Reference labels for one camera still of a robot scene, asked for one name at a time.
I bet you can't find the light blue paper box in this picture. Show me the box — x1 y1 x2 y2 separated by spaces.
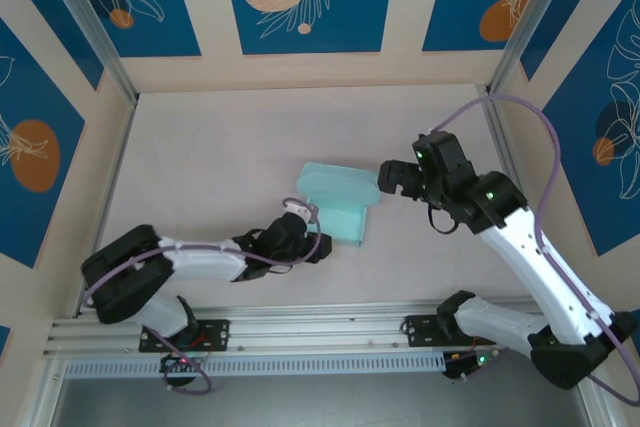
295 161 384 249

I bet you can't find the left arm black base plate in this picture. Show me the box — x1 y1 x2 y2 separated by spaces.
138 319 231 352

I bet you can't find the aluminium frame post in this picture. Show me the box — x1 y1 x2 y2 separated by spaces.
37 0 140 103
489 0 581 96

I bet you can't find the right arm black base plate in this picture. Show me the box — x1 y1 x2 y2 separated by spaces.
403 314 499 348

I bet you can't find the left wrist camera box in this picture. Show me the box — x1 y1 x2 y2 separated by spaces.
282 198 320 221

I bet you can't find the slotted grey cable duct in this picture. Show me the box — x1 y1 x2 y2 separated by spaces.
64 352 446 378

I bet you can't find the aluminium mounting rail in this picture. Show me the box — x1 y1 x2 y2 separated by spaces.
42 300 594 359

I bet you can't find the aluminium table side rail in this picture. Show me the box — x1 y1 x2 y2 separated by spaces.
74 96 139 318

